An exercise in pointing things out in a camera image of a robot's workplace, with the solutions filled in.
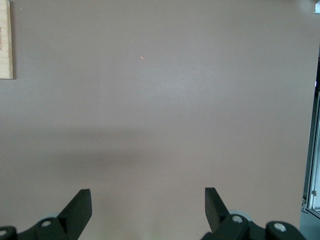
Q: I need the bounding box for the bamboo cutting board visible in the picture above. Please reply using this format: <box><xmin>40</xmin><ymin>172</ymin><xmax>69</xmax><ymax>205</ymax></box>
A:
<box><xmin>0</xmin><ymin>0</ymin><xmax>14</xmax><ymax>80</ymax></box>

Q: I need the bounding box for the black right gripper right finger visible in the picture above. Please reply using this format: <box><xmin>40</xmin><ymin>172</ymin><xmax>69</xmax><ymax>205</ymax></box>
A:
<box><xmin>203</xmin><ymin>187</ymin><xmax>305</xmax><ymax>240</ymax></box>

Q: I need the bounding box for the brown table mat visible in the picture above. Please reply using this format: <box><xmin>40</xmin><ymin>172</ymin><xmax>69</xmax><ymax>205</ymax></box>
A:
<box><xmin>0</xmin><ymin>0</ymin><xmax>320</xmax><ymax>240</ymax></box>

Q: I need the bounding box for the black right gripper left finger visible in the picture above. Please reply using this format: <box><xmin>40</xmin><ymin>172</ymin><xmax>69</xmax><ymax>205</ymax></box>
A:
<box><xmin>0</xmin><ymin>188</ymin><xmax>93</xmax><ymax>240</ymax></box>

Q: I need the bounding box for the aluminium side frame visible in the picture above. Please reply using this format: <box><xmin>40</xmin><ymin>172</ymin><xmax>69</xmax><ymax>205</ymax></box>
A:
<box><xmin>301</xmin><ymin>42</ymin><xmax>320</xmax><ymax>218</ymax></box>

